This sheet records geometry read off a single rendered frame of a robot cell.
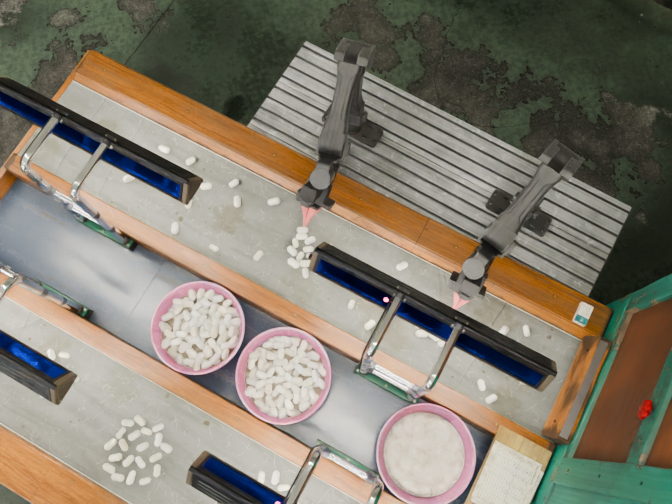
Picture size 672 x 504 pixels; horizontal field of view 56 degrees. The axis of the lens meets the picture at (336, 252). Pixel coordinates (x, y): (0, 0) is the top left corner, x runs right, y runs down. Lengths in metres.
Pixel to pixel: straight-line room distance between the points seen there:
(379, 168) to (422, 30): 1.22
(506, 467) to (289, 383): 0.62
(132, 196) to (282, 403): 0.78
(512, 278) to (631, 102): 1.49
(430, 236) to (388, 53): 1.36
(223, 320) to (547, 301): 0.93
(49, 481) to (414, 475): 0.98
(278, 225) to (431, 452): 0.78
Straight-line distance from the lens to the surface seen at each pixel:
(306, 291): 1.86
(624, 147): 3.08
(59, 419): 1.98
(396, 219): 1.90
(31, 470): 1.98
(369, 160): 2.07
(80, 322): 1.96
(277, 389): 1.83
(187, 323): 1.89
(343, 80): 1.72
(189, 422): 1.86
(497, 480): 1.83
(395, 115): 2.14
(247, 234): 1.93
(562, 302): 1.93
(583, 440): 1.76
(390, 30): 3.13
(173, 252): 1.93
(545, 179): 1.66
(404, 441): 1.83
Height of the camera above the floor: 2.56
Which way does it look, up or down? 74 degrees down
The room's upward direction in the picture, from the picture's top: 2 degrees counter-clockwise
